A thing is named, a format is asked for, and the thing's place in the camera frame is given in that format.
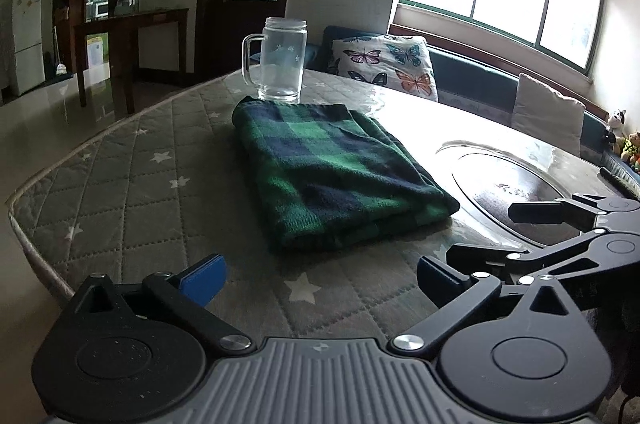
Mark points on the clear glass mug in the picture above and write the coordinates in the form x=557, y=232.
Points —
x=280, y=69

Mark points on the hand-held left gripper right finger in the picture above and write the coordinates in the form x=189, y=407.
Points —
x=440, y=279

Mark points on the dark oval tray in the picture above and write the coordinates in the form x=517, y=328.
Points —
x=500, y=189

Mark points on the butterfly print pillow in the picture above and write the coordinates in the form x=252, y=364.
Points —
x=380, y=64

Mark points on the green plaid cloth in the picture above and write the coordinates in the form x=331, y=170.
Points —
x=325, y=164

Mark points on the yellow green box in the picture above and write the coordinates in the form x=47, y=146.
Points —
x=96, y=51

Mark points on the dark wooden desk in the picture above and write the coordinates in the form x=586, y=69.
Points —
x=125, y=21

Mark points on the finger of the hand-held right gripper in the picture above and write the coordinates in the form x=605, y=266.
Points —
x=480, y=254
x=540, y=211

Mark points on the white brush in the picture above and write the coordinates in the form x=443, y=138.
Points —
x=61, y=68

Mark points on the colourful plush toy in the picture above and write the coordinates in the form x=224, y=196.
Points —
x=631, y=149

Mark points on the white fridge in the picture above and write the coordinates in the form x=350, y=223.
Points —
x=27, y=54

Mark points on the blue sofa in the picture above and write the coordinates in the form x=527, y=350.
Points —
x=470, y=74

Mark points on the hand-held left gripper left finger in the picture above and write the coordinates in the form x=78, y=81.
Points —
x=205, y=279

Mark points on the cow plush toy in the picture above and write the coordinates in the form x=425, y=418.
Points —
x=616, y=121

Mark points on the beige cushion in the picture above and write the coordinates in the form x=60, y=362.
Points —
x=545, y=114

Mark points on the grey quilted star table cover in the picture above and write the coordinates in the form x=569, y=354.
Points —
x=125, y=184

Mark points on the white microwave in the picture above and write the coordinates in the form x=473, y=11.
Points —
x=100, y=10

